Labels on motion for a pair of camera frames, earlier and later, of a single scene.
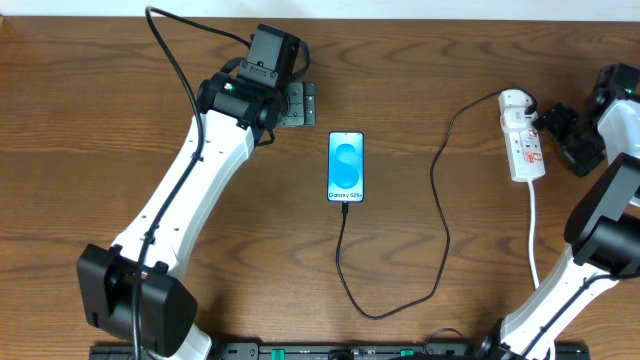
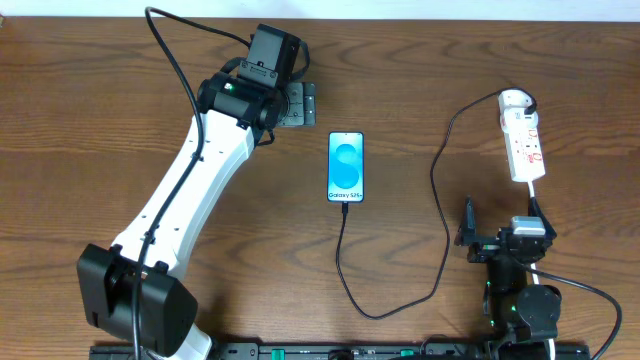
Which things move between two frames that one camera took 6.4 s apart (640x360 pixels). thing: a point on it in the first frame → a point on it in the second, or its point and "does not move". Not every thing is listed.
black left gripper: (304, 104) does not move
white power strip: (523, 144) does not move
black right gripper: (558, 120) → (491, 245)
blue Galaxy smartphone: (345, 166) does not move
